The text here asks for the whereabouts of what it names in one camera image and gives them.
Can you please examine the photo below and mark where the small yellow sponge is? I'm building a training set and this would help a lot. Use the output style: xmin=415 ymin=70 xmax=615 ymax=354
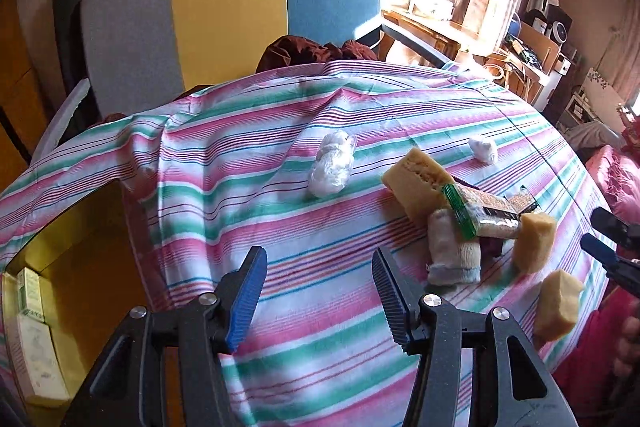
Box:
xmin=534 ymin=270 xmax=584 ymax=343

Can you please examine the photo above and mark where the medium yellow sponge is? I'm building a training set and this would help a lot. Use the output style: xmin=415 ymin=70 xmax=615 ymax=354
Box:
xmin=512 ymin=212 xmax=556 ymax=274

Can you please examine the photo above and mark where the green cracker packet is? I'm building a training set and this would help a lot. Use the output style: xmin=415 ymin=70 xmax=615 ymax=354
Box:
xmin=440 ymin=182 xmax=539 ymax=241

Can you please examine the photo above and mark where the clear plastic bag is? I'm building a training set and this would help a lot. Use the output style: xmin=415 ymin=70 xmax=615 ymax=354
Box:
xmin=308 ymin=130 xmax=356 ymax=198

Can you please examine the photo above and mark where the person's right hand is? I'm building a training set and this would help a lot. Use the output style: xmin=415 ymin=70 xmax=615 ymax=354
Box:
xmin=613 ymin=317 xmax=640 ymax=379

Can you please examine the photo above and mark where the large yellow sponge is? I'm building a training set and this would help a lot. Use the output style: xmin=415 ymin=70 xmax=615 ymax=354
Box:
xmin=382 ymin=147 xmax=454 ymax=227

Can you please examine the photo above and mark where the small white crumpled paper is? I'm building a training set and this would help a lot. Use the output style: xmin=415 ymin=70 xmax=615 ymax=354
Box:
xmin=468 ymin=135 xmax=499 ymax=165

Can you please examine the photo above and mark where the striped pink green tablecloth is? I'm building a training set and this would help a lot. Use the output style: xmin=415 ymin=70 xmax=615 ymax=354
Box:
xmin=1 ymin=62 xmax=608 ymax=426

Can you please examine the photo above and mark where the green white small box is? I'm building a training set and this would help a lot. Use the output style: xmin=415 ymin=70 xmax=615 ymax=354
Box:
xmin=17 ymin=267 xmax=46 ymax=323

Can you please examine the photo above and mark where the white cardboard box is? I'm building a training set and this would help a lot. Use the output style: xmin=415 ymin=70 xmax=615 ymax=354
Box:
xmin=11 ymin=315 xmax=70 ymax=409

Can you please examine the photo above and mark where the wooden desk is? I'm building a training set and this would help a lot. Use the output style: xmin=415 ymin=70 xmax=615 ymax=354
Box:
xmin=382 ymin=9 xmax=477 ymax=60

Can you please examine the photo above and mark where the dark red cloth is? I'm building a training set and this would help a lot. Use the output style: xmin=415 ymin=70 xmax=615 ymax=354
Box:
xmin=256 ymin=35 xmax=378 ymax=72

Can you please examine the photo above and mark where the wooden wardrobe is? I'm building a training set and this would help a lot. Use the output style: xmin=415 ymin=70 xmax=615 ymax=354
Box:
xmin=0 ymin=0 xmax=53 ymax=190

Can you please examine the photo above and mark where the grey yellow blue mattress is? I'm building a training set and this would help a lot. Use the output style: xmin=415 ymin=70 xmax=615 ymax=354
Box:
xmin=79 ymin=0 xmax=381 ymax=116

